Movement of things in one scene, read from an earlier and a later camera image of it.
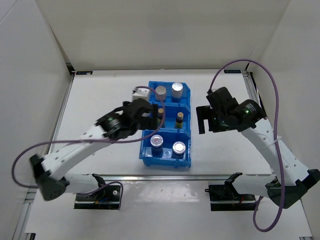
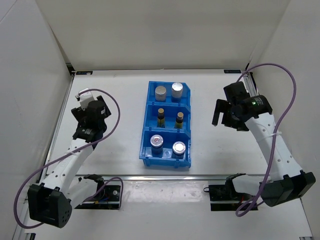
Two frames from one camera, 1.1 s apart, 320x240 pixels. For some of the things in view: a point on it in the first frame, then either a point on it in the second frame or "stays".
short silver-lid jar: (156, 142) stays
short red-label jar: (178, 150) stays
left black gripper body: (147, 120) to (79, 113)
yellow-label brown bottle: (179, 119) stays
